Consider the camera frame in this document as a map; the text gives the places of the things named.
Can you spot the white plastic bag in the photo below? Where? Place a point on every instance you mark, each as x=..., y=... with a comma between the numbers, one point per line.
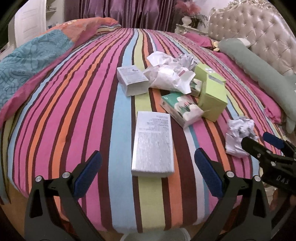
x=167, y=74

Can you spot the paper ball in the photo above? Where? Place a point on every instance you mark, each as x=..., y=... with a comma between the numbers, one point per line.
x=188, y=61
x=236, y=131

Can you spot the large grey cardboard box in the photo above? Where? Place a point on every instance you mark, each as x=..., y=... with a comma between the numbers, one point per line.
x=153, y=151

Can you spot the striped colourful bed sheet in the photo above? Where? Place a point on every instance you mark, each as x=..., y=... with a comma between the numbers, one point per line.
x=80, y=107

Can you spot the purple curtain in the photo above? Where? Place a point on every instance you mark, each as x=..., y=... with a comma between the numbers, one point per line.
x=142, y=14

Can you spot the white mesh waste basket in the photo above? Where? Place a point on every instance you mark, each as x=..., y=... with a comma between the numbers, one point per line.
x=177, y=234

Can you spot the green long plush pillow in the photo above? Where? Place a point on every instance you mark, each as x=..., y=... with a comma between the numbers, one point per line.
x=281, y=88

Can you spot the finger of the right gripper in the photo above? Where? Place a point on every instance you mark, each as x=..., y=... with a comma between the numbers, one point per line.
x=258, y=151
x=286, y=147

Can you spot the white vase with flowers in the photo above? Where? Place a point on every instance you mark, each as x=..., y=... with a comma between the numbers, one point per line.
x=192, y=11

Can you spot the teal orange folded quilt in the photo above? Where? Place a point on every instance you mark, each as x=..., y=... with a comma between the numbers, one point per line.
x=24, y=69

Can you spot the tufted beige headboard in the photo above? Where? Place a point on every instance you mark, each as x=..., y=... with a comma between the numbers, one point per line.
x=263, y=26

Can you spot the white wardrobe cabinet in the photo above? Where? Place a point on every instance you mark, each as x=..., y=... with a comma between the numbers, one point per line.
x=33, y=19

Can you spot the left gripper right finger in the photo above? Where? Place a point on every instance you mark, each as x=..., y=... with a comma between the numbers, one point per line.
x=253, y=221

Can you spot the small grey cardboard box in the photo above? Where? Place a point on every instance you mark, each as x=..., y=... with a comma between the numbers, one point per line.
x=132, y=80

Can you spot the green cleansing oil box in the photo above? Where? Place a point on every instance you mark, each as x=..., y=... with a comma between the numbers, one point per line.
x=203, y=71

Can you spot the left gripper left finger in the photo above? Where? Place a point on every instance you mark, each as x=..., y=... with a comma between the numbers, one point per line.
x=42, y=219

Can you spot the green carton box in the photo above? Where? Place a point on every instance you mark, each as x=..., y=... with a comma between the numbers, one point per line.
x=213, y=98

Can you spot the green tissue packet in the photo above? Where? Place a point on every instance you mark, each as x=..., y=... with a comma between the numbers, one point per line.
x=181, y=108

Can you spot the person's hand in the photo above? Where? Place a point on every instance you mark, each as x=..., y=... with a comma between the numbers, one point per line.
x=274, y=201

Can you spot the white ornate nightstand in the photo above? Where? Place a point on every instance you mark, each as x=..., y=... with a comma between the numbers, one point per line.
x=181, y=29

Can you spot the yellow plush toy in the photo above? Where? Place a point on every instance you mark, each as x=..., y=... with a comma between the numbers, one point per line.
x=215, y=45

